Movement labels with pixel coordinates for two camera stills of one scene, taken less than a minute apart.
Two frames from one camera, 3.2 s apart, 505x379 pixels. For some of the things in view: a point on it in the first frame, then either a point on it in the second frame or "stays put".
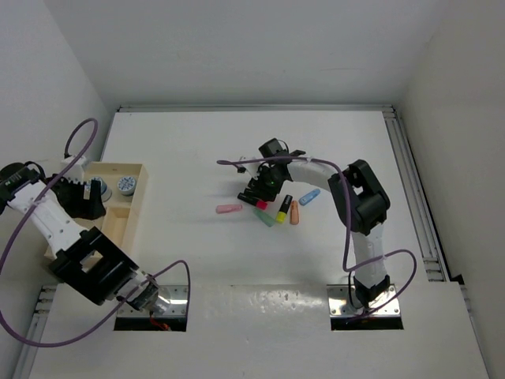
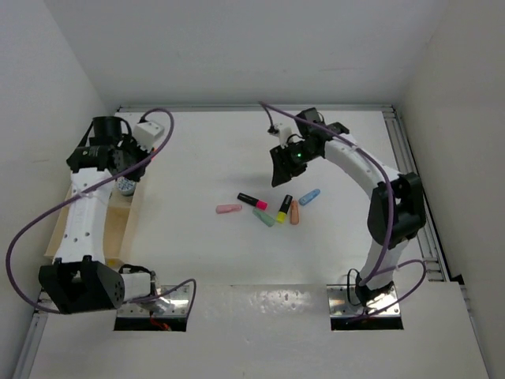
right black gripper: (258, 185) → (284, 169)
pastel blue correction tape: (309, 197) stays put
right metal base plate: (340, 305) stays put
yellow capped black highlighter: (281, 216) stays put
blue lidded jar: (126, 185) stays put
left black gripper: (90, 208) → (129, 142)
